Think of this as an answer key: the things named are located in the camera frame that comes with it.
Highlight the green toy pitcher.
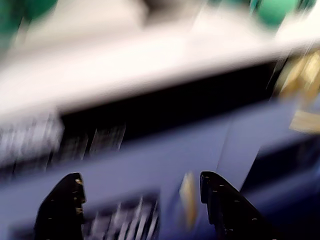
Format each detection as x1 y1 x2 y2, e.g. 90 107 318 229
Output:
0 0 59 44

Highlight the gold oven knob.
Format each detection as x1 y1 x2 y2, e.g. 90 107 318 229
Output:
273 50 320 106

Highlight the oven door with black window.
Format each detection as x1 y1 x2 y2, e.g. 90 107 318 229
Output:
216 98 320 240

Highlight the blue dishwasher door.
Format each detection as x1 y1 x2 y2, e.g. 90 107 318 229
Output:
0 103 235 240

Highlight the gold dishwasher door handle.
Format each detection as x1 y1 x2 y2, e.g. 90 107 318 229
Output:
178 171 199 227

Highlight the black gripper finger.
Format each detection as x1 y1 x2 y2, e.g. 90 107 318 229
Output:
33 171 87 240
199 170 285 240

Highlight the gold oven door handle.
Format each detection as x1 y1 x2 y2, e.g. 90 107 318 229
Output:
288 109 320 133

